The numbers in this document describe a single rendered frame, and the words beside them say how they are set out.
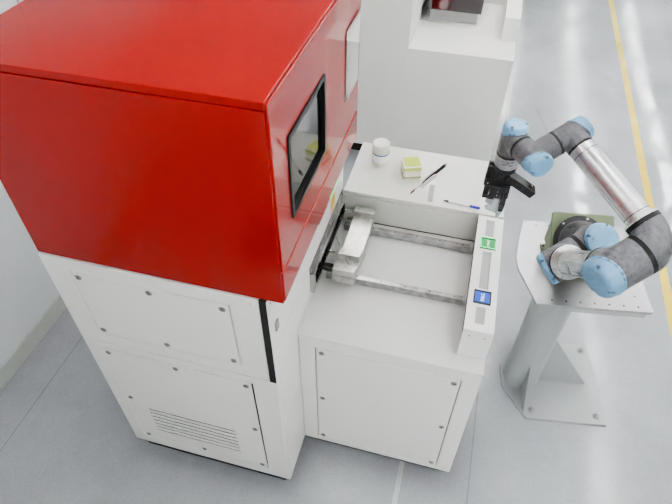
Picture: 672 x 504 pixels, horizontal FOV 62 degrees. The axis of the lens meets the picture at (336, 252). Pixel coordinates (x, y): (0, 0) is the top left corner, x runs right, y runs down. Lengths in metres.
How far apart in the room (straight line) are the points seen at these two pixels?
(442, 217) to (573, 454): 1.23
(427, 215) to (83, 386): 1.82
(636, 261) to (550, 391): 1.41
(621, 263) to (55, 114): 1.39
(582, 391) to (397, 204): 1.34
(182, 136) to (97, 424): 1.89
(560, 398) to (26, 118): 2.44
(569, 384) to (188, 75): 2.33
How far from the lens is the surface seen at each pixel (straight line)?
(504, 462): 2.69
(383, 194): 2.21
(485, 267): 2.00
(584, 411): 2.92
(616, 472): 2.84
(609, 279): 1.59
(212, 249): 1.42
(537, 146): 1.72
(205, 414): 2.20
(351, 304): 2.00
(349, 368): 2.00
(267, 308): 1.51
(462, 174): 2.36
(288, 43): 1.30
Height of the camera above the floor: 2.37
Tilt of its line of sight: 45 degrees down
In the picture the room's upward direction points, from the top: straight up
